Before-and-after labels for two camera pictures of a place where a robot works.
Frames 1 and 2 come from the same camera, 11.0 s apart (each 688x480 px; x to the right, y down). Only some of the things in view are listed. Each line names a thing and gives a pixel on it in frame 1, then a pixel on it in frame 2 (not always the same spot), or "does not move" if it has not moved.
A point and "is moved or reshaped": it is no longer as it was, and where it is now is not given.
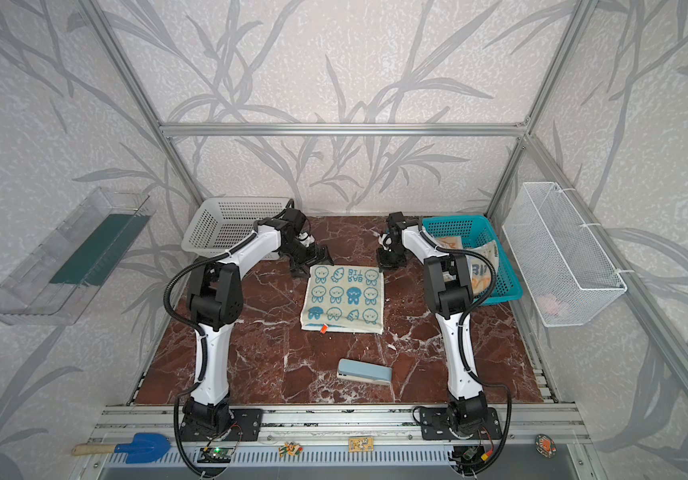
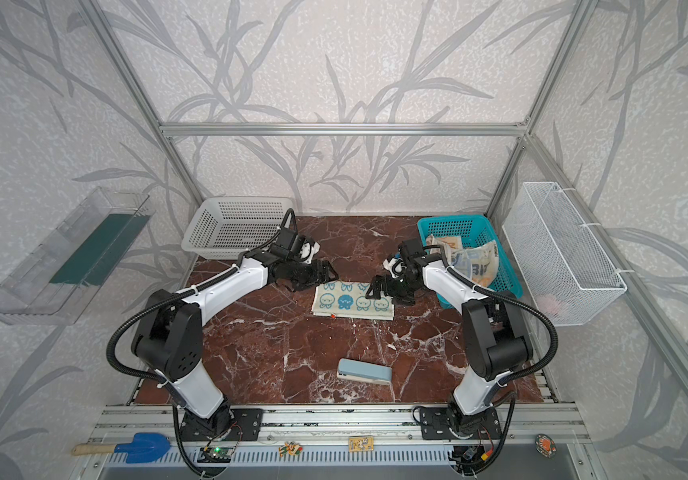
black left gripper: x=309 y=256 -> x=309 y=273
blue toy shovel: x=146 y=446 does not move
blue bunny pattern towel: x=344 y=299 is moved or reshaped
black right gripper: x=390 y=255 -> x=393 y=285
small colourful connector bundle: x=290 y=448 does not move
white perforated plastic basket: x=218 y=221 does not move
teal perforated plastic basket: x=476 y=230 does not move
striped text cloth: x=480 y=271 does not move
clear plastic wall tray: x=61 y=280 does not move
